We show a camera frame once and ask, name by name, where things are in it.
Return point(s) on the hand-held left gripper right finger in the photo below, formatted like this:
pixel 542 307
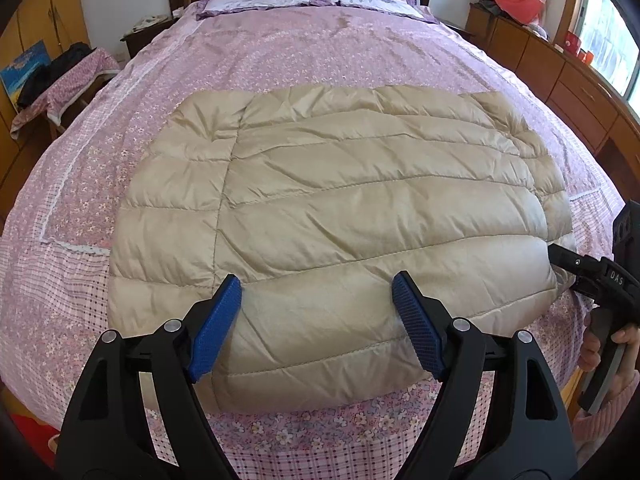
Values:
pixel 417 330

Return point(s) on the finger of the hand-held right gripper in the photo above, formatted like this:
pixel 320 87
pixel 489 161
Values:
pixel 575 260

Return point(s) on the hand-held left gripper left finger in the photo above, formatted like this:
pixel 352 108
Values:
pixel 220 330

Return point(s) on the beige quilted down jacket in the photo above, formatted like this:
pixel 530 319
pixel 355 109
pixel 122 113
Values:
pixel 350 200

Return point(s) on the chair with draped clothes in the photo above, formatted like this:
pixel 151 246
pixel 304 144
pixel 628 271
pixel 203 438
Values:
pixel 70 80

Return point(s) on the person's right hand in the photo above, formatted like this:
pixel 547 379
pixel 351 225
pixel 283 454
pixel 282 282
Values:
pixel 591 352

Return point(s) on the long wooden dresser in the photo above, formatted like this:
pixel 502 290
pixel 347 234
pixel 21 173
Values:
pixel 550 70

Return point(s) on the red object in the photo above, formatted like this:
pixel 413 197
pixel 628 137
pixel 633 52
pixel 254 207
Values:
pixel 30 430

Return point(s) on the window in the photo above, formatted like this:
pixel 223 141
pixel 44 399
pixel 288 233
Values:
pixel 605 30

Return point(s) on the bed with pink floral cover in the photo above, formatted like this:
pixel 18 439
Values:
pixel 300 55

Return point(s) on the dark wooden nightstand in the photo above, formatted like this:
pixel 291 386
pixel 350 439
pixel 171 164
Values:
pixel 145 40

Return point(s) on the black clothing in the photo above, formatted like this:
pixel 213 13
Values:
pixel 55 67

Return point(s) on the purple frilled pillow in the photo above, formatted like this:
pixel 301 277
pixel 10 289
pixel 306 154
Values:
pixel 250 2
pixel 370 0

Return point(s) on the blue picture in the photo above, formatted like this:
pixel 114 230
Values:
pixel 20 67

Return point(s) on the light wooden wardrobe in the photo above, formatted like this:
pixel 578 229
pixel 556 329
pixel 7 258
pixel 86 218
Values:
pixel 50 10

